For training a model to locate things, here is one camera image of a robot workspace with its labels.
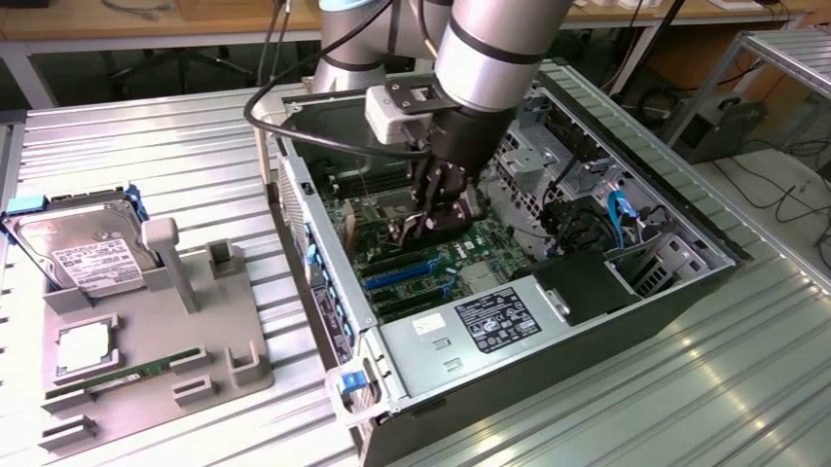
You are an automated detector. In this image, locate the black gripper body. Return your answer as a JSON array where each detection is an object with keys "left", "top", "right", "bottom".
[{"left": 424, "top": 106, "right": 520, "bottom": 179}]

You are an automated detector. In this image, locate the metal disk bay cage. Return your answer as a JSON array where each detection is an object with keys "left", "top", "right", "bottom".
[{"left": 491, "top": 87, "right": 651, "bottom": 254}]

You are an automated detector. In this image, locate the blue expansion slot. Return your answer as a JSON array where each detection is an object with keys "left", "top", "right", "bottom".
[{"left": 363, "top": 257, "right": 439, "bottom": 290}]

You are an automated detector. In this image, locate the green motherboard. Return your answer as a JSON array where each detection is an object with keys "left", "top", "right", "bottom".
[{"left": 318, "top": 164, "right": 520, "bottom": 326}]

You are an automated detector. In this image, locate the black expansion slot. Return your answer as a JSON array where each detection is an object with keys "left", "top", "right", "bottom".
[{"left": 374, "top": 286, "right": 451, "bottom": 318}]

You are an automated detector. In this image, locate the silver power supply unit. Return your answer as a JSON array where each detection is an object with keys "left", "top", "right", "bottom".
[{"left": 379, "top": 274, "right": 574, "bottom": 396}]

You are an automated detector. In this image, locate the black box device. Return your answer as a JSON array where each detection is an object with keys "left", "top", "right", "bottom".
[{"left": 674, "top": 91, "right": 771, "bottom": 164}]

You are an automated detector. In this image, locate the blue disk carrier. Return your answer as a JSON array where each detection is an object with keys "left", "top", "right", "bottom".
[{"left": 0, "top": 182, "right": 152, "bottom": 247}]

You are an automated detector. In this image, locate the open black PC case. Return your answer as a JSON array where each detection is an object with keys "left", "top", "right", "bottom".
[{"left": 263, "top": 57, "right": 755, "bottom": 467}]

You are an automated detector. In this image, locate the wooden desk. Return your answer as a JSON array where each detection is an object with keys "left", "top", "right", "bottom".
[{"left": 0, "top": 0, "right": 816, "bottom": 55}]

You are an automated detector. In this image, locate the grey parts rack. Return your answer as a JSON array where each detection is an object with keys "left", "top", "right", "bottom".
[{"left": 37, "top": 216, "right": 278, "bottom": 442}]

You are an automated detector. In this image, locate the silver hard disk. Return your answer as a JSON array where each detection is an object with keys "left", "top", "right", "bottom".
[{"left": 1, "top": 201, "right": 161, "bottom": 299}]

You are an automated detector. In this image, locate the green RAM stick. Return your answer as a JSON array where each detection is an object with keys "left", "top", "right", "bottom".
[{"left": 44, "top": 346, "right": 204, "bottom": 398}]

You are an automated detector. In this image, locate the silver CPU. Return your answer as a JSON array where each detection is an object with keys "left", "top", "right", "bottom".
[{"left": 56, "top": 324, "right": 115, "bottom": 369}]

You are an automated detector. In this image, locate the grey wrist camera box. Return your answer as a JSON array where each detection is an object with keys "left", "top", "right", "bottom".
[{"left": 363, "top": 81, "right": 454, "bottom": 146}]

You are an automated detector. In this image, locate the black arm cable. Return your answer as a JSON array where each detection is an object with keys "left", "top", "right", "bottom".
[{"left": 244, "top": 0, "right": 444, "bottom": 160}]

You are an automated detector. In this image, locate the blue SATA wire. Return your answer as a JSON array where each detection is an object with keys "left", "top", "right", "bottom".
[{"left": 606, "top": 189, "right": 636, "bottom": 252}]

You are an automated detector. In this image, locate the black floor cable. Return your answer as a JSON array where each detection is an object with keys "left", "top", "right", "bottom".
[{"left": 746, "top": 140, "right": 831, "bottom": 235}]

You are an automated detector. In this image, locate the aluminium frame table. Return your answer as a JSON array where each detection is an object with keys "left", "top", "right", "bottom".
[{"left": 718, "top": 30, "right": 831, "bottom": 128}]

